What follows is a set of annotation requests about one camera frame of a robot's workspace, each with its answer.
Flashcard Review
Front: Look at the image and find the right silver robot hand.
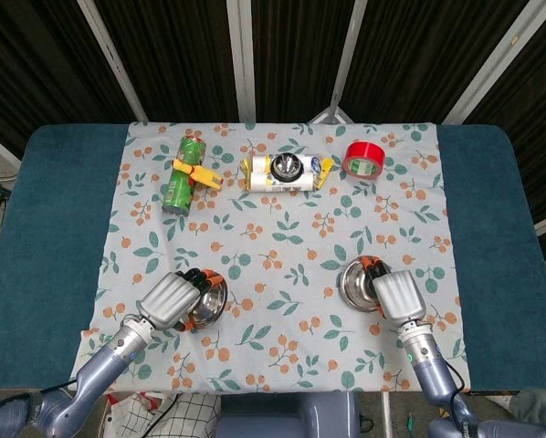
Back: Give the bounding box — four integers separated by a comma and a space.
358, 255, 427, 324

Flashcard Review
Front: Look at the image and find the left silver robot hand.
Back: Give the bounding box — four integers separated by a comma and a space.
137, 267, 222, 333

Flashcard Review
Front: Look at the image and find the stainless steel bowl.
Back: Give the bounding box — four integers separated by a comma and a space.
340, 255, 383, 314
184, 273, 229, 330

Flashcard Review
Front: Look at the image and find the green cylindrical snack can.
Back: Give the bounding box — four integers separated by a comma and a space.
161, 135, 209, 216

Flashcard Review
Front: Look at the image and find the white checkered bag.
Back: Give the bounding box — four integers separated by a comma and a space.
106, 391, 223, 438

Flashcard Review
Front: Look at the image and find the white table leg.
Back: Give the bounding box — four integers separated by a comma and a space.
381, 391, 392, 438

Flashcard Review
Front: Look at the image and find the floral orange fruit tablecloth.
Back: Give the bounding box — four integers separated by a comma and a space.
67, 120, 473, 394

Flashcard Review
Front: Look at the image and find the yellow clip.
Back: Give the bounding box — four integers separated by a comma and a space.
171, 158, 224, 192

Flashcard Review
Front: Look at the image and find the red adhesive tape roll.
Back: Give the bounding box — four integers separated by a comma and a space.
343, 140, 386, 181

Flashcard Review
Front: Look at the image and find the teal table cover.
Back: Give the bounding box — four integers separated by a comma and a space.
0, 123, 546, 393

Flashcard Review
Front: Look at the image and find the white yellow snack package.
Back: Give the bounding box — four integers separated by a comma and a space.
239, 153, 336, 193

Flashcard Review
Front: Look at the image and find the blue-grey robot torso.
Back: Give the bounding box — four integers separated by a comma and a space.
215, 391, 361, 438

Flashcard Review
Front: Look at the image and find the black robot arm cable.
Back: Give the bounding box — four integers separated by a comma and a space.
438, 354, 473, 438

